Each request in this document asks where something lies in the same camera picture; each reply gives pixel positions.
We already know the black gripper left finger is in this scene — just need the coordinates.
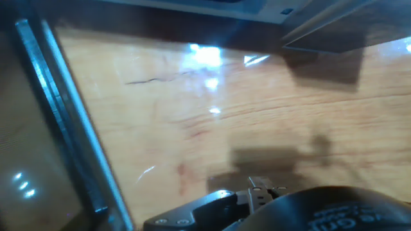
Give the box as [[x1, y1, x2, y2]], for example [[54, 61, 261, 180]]
[[143, 189, 250, 231]]

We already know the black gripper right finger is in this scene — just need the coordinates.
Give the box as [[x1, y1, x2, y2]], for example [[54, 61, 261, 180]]
[[247, 175, 290, 214]]

